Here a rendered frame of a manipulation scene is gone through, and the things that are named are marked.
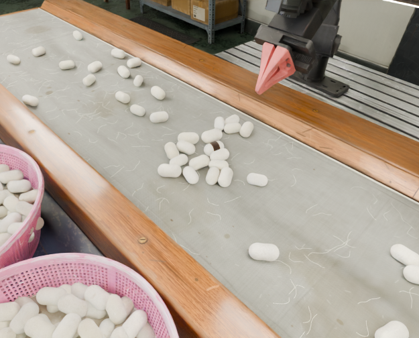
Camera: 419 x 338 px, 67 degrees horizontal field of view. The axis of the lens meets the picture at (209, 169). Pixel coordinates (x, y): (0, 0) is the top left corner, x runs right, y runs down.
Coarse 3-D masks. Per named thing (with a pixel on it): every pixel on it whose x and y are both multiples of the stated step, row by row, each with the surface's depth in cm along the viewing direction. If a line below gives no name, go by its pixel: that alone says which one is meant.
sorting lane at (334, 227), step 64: (0, 64) 76; (64, 128) 58; (128, 128) 58; (192, 128) 58; (256, 128) 59; (128, 192) 46; (192, 192) 47; (256, 192) 47; (320, 192) 47; (384, 192) 47; (192, 256) 39; (320, 256) 39; (384, 256) 39; (320, 320) 34; (384, 320) 34
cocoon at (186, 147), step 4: (176, 144) 53; (180, 144) 52; (184, 144) 52; (188, 144) 52; (192, 144) 52; (180, 148) 52; (184, 148) 52; (188, 148) 52; (192, 148) 52; (184, 152) 52; (188, 152) 52; (192, 152) 52
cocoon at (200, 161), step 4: (200, 156) 50; (204, 156) 50; (192, 160) 49; (196, 160) 49; (200, 160) 49; (204, 160) 49; (208, 160) 50; (192, 164) 49; (196, 164) 49; (200, 164) 49; (204, 164) 50; (196, 168) 49
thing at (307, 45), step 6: (258, 30) 54; (276, 30) 52; (288, 36) 51; (294, 36) 50; (288, 42) 51; (294, 42) 51; (300, 42) 50; (306, 42) 49; (312, 42) 49; (294, 48) 53; (300, 48) 51; (306, 48) 49; (312, 48) 50; (306, 54) 53; (312, 54) 51; (312, 60) 53; (312, 66) 54
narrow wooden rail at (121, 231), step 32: (0, 96) 61; (0, 128) 58; (32, 128) 53; (64, 160) 48; (64, 192) 44; (96, 192) 43; (96, 224) 39; (128, 224) 39; (128, 256) 36; (160, 256) 36; (160, 288) 33; (192, 288) 33; (224, 288) 33; (192, 320) 31; (224, 320) 31; (256, 320) 31
